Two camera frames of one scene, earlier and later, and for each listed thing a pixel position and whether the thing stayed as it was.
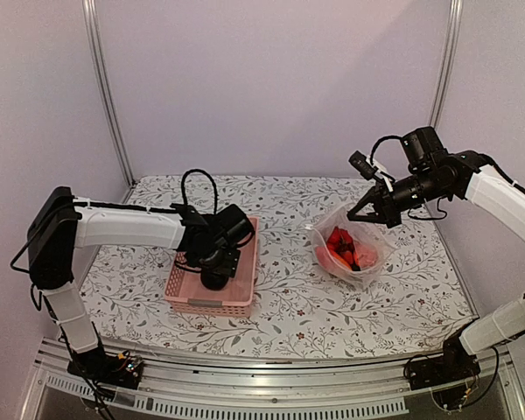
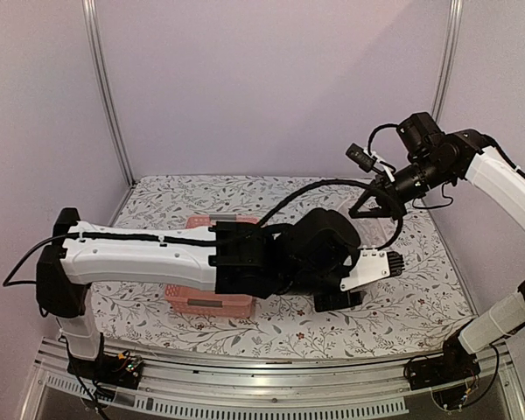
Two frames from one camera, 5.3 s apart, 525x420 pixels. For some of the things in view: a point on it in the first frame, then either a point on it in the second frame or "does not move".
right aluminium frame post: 450,61 does not move
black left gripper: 227,268 to 355,298
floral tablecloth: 328,284 does not move
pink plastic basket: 186,294 does not move
